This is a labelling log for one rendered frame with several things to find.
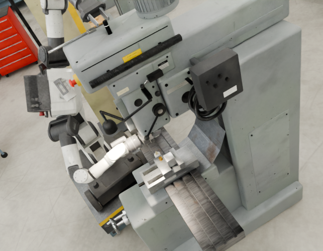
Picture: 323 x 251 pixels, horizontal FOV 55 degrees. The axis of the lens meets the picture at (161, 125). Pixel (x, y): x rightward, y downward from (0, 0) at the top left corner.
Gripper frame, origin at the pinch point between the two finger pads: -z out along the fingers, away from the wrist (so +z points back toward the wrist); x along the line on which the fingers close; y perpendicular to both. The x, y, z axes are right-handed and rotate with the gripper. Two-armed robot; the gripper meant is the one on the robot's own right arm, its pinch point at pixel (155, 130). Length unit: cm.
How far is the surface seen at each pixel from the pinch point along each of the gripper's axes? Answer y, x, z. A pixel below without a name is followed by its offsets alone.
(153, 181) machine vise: 23.5, -12.5, 15.8
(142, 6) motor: -72, -5, -18
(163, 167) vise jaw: 19.6, -11.2, 6.0
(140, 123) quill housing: -19.5, -9.8, 6.6
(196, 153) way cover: 36.5, -1.2, -19.2
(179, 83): -30.7, -12.0, -20.0
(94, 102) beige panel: 76, 172, 27
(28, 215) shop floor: 122, 115, 147
